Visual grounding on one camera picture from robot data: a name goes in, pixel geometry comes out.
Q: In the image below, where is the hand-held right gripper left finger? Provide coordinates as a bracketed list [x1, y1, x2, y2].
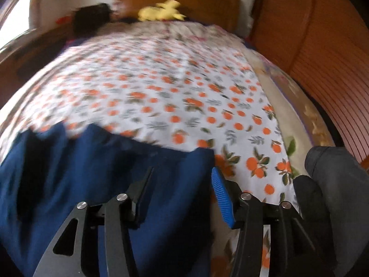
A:
[32, 167, 155, 277]

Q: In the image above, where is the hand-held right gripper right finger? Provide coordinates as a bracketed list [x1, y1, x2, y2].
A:
[211, 167, 335, 277]

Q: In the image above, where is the navy blue coat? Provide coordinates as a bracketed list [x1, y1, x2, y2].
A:
[0, 123, 217, 277]

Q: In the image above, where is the person's dark clothing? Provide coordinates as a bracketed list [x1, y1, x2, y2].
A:
[293, 175, 336, 269]

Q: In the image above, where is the beige floral blanket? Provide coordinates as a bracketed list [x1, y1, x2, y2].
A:
[239, 46, 338, 179]

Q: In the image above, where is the orange fruit print bed sheet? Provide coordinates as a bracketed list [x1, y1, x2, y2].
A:
[0, 23, 295, 277]

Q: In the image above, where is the person's grey trouser leg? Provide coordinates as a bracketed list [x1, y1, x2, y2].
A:
[305, 147, 369, 277]

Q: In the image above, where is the wooden louvered wardrobe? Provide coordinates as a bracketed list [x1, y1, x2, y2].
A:
[249, 0, 369, 171]

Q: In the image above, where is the long wooden cabinet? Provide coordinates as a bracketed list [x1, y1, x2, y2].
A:
[0, 20, 75, 99]

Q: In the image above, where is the wooden headboard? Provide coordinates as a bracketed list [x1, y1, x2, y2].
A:
[115, 0, 241, 32]

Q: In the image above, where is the dark bag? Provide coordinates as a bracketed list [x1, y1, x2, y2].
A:
[71, 3, 114, 36]

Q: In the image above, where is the yellow plush toy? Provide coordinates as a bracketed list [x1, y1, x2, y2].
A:
[138, 0, 186, 22]

